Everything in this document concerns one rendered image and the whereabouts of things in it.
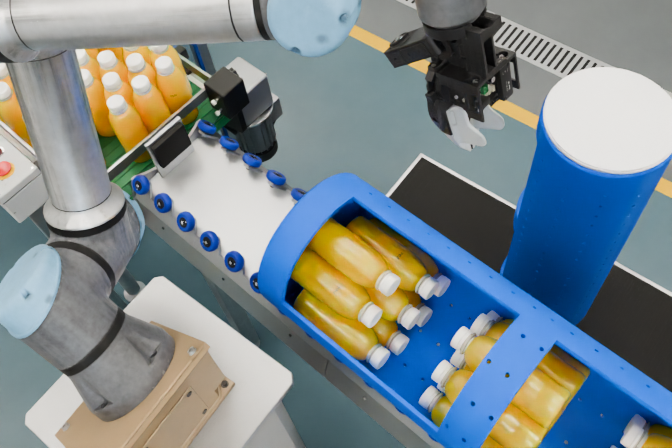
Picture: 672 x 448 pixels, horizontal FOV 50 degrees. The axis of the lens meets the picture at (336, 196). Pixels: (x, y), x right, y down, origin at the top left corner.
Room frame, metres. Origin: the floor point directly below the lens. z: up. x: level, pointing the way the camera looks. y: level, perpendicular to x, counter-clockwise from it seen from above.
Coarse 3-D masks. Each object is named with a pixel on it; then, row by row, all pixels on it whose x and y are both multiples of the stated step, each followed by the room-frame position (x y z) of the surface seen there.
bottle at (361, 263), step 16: (336, 224) 0.63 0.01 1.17; (320, 240) 0.61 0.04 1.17; (336, 240) 0.60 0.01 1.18; (352, 240) 0.59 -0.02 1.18; (320, 256) 0.59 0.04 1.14; (336, 256) 0.57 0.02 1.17; (352, 256) 0.56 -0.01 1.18; (368, 256) 0.56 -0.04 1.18; (352, 272) 0.54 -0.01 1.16; (368, 272) 0.53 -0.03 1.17; (384, 272) 0.53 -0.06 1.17
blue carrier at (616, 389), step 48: (336, 192) 0.67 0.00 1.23; (288, 240) 0.59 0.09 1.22; (432, 240) 0.56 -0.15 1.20; (288, 288) 0.60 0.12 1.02; (480, 288) 0.45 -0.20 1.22; (432, 336) 0.48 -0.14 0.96; (528, 336) 0.36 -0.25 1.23; (576, 336) 0.36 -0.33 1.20; (384, 384) 0.36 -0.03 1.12; (432, 384) 0.39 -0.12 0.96; (480, 384) 0.30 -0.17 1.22; (624, 384) 0.27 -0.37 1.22; (432, 432) 0.27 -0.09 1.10; (480, 432) 0.24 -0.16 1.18; (576, 432) 0.26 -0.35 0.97
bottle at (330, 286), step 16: (304, 256) 0.60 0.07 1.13; (304, 272) 0.57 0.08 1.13; (320, 272) 0.56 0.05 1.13; (336, 272) 0.56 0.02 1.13; (304, 288) 0.56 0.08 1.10; (320, 288) 0.54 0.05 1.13; (336, 288) 0.53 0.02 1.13; (352, 288) 0.52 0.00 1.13; (336, 304) 0.51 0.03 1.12; (352, 304) 0.50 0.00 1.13; (368, 304) 0.50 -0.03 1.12
